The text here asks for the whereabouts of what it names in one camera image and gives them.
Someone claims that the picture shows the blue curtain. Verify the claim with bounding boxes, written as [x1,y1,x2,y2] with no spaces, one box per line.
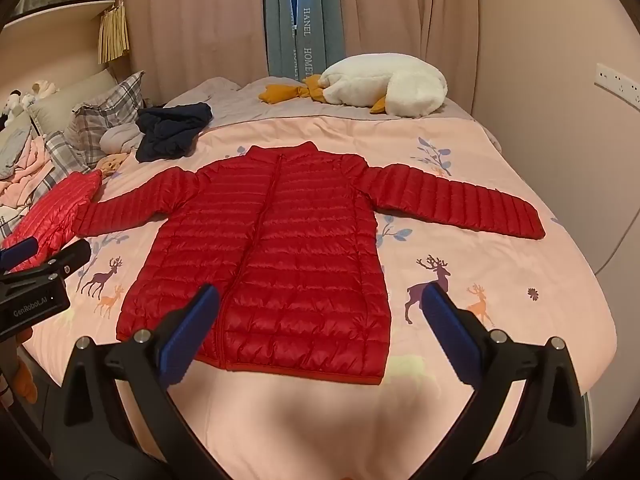
[263,0,347,81]

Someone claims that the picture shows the navy blue garment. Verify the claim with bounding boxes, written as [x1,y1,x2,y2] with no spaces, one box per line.
[135,102,214,163]

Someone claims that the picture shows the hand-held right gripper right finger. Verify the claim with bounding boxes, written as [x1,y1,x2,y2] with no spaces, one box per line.
[420,282,590,480]

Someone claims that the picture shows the pink printed blanket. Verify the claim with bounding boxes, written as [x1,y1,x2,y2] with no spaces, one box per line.
[22,112,617,480]

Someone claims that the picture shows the small orange-haired doll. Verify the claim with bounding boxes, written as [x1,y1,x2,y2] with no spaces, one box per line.
[95,152,132,178]

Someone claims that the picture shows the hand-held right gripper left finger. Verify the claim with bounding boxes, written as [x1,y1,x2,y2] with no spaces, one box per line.
[50,283,221,480]

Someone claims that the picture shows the white wall socket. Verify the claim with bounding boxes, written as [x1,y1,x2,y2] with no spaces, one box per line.
[594,63,640,102]

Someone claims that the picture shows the grey bed sheet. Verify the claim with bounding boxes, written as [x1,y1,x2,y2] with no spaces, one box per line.
[162,77,502,153]

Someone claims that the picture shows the beige hanging tassel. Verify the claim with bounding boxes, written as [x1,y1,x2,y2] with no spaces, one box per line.
[98,2,132,64]

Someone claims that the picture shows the coral red down jacket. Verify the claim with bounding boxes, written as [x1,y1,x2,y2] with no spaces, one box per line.
[2,170,104,273]

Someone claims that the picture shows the pile of pink clothes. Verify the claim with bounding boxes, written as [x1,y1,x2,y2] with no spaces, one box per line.
[0,136,68,241]

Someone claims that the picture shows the small plush toys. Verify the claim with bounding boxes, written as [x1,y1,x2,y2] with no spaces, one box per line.
[0,80,60,128]

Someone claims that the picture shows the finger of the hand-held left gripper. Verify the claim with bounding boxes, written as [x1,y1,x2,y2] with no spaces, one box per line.
[0,237,40,274]
[20,239,92,283]

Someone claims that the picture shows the grey cloth bundle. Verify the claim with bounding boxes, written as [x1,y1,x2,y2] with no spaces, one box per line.
[99,124,143,156]

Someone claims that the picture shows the large plaid pillow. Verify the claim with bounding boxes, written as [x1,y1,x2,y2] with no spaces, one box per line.
[64,71,147,166]

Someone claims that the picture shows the beige padded headboard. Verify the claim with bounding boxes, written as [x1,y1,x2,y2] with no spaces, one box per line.
[27,68,121,136]

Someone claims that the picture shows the white goose plush toy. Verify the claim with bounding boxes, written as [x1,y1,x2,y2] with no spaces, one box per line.
[258,54,449,118]

